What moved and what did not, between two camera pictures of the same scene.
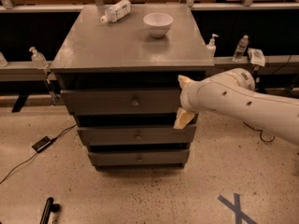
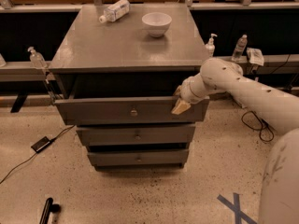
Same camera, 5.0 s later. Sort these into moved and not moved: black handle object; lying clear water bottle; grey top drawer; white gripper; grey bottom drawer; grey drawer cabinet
Moved: grey top drawer; white gripper
Not moved: black handle object; grey drawer cabinet; grey bottom drawer; lying clear water bottle
